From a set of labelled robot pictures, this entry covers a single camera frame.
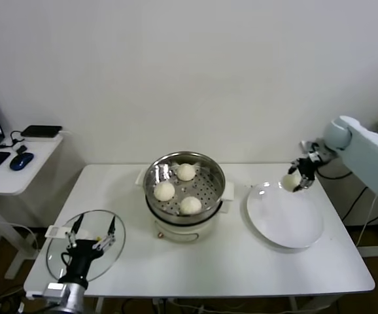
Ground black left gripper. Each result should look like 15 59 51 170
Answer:
59 214 117 286

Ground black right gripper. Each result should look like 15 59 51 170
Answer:
287 156 319 192

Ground white steamed baozi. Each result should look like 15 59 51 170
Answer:
179 196 203 216
176 162 196 182
281 174 300 192
153 181 177 202

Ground stainless steel steamer basket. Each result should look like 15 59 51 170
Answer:
144 150 226 226

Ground white round plate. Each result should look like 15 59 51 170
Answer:
246 181 324 249

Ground white side desk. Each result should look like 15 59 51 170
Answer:
0 132 65 279

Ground blue computer mouse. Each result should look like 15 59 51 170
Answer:
9 152 35 171

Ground black flat device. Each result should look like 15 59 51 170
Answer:
20 125 63 138

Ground glass lid with white handle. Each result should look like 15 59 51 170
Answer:
46 209 126 284

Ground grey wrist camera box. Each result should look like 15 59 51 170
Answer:
299 139 337 163

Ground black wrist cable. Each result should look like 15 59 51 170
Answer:
316 163 353 180

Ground white floor cable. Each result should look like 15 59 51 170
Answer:
10 221 41 251

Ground black hanging cable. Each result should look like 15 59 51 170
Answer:
343 186 369 219

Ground white hanging cable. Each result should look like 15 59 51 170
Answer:
357 194 378 248

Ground thin black desk cable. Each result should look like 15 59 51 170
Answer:
1 130 26 147

